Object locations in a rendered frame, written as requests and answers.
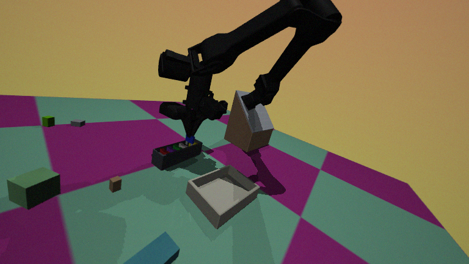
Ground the small green cube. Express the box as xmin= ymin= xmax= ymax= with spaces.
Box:
xmin=42 ymin=115 xmax=55 ymax=127

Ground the green rectangular block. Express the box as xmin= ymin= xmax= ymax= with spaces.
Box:
xmin=7 ymin=167 xmax=61 ymax=209

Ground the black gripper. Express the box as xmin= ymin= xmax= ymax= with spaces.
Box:
xmin=159 ymin=83 xmax=212 ymax=137

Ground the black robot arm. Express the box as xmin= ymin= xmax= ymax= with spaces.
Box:
xmin=158 ymin=0 xmax=342 ymax=120

